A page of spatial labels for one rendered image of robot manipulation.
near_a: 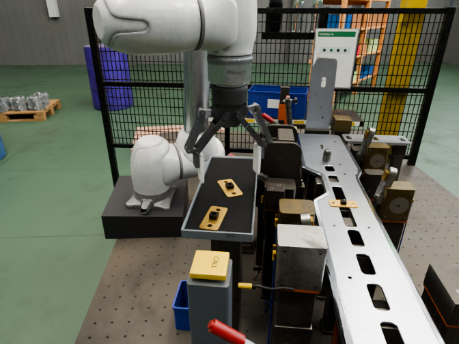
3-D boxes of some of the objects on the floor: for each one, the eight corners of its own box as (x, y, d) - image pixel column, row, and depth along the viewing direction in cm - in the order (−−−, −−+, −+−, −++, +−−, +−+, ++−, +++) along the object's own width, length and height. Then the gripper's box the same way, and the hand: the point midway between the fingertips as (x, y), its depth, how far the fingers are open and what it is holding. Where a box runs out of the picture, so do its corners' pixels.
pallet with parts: (-43, 123, 504) (-51, 100, 489) (-10, 108, 580) (-17, 88, 565) (42, 122, 511) (37, 99, 496) (63, 107, 587) (59, 87, 572)
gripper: (172, 91, 63) (179, 192, 72) (291, 82, 70) (285, 175, 80) (166, 83, 69) (173, 177, 79) (276, 76, 77) (270, 162, 86)
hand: (229, 172), depth 79 cm, fingers open, 13 cm apart
